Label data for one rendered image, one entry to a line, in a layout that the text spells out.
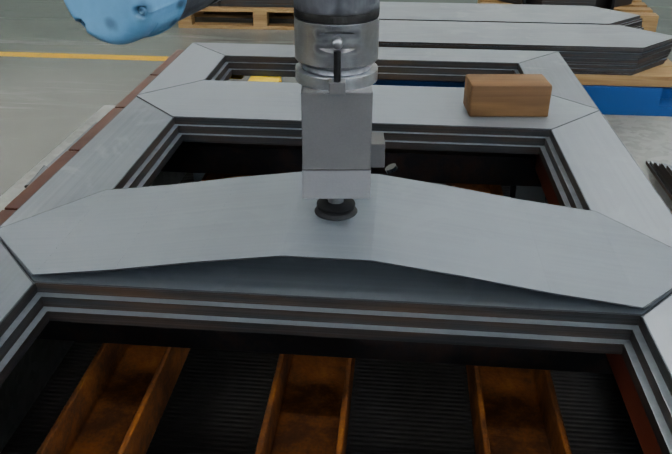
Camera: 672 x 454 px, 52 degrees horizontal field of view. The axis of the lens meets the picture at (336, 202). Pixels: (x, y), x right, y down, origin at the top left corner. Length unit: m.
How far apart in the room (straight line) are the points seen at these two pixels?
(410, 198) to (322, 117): 0.17
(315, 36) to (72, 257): 0.32
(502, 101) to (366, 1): 0.51
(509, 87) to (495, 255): 0.45
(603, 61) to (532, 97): 0.48
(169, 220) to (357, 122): 0.24
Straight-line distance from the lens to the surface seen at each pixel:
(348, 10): 0.59
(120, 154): 0.98
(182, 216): 0.74
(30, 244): 0.78
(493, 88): 1.07
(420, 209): 0.72
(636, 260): 0.75
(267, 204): 0.72
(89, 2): 0.53
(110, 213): 0.80
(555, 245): 0.73
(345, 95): 0.61
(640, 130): 1.40
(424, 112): 1.09
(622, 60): 1.56
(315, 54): 0.61
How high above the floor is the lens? 1.22
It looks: 28 degrees down
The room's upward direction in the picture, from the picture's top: straight up
